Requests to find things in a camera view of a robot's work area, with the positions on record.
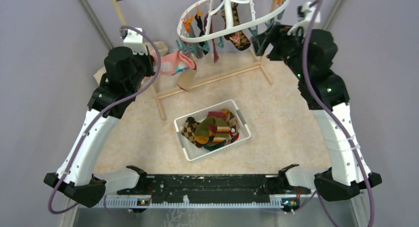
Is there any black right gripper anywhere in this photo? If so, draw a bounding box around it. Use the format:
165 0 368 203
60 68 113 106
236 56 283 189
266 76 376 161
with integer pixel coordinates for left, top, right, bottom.
249 22 308 81

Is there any pink sock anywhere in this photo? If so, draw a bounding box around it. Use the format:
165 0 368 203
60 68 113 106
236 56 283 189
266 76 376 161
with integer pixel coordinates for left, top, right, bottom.
159 51 196 76

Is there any brown beige argyle sock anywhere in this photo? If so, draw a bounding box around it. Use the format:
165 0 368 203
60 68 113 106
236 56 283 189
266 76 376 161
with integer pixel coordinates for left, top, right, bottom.
225 110 239 130

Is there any red sock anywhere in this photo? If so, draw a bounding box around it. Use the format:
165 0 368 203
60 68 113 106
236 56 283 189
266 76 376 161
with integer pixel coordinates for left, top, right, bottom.
229 128 239 143

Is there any olive green orange sock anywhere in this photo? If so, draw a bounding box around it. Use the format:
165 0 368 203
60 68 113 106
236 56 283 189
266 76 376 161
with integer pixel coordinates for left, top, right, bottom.
194 116 230 145

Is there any dark teal sock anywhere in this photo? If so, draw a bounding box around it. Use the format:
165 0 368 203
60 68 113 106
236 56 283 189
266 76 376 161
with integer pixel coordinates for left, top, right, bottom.
203 140 228 152

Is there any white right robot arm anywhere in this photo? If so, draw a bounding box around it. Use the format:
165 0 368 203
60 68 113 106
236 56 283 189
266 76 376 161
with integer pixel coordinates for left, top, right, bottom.
251 23 382 202

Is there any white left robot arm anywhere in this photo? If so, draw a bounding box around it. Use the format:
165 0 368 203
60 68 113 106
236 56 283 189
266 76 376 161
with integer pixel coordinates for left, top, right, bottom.
44 46 162 207

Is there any white oval clip hanger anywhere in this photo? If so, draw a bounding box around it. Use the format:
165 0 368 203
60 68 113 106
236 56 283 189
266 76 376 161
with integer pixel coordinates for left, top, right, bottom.
176 0 291 43

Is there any beige crumpled cloth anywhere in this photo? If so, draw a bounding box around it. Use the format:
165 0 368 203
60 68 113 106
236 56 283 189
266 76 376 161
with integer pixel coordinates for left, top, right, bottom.
93 41 168 85

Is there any striped beige maroon sock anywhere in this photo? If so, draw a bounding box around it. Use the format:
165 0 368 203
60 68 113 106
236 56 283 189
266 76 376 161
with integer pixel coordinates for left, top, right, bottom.
177 69 197 91

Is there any maroon purple sock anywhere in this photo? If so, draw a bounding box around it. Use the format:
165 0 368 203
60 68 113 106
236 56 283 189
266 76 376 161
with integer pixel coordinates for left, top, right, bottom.
204 14 219 63

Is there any grey sock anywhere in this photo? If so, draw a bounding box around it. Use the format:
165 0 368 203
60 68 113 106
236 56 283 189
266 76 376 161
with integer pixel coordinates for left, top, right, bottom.
189 25 204 59

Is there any white plastic basket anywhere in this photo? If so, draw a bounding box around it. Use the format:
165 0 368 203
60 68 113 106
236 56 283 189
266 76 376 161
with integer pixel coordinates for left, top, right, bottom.
174 99 251 162

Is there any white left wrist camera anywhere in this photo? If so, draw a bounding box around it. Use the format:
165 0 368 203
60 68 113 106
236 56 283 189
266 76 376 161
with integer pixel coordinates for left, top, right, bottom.
120 29 149 55

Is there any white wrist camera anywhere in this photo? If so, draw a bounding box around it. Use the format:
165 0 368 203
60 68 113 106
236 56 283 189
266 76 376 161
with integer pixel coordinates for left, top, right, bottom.
120 29 149 55
287 1 317 38

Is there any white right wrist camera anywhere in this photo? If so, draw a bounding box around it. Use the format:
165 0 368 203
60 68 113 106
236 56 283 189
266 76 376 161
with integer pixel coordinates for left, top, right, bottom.
287 1 317 38

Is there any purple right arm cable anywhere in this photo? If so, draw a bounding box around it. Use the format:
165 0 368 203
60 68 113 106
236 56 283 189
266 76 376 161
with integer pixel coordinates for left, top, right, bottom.
301 0 376 227

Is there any wooden drying rack frame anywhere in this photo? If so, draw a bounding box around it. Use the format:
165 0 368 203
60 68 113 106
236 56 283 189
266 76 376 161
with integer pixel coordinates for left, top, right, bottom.
106 0 283 121

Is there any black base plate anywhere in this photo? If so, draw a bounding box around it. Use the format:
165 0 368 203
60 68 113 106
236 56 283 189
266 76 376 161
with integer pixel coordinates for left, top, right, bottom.
117 174 311 204

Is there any aluminium front rail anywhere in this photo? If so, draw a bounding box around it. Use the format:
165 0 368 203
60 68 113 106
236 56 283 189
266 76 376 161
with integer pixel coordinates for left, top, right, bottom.
68 175 365 209

